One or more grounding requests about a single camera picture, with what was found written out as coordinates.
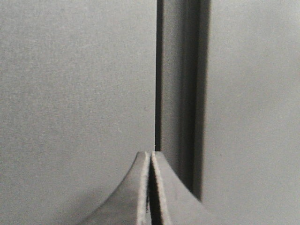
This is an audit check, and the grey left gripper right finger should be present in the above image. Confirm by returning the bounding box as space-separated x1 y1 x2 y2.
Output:
149 151 216 225

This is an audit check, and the dark grey fridge door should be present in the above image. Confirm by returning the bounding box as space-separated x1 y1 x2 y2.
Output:
0 0 157 225
156 0 300 225

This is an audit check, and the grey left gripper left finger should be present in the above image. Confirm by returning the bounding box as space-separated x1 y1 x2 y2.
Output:
80 152 150 225

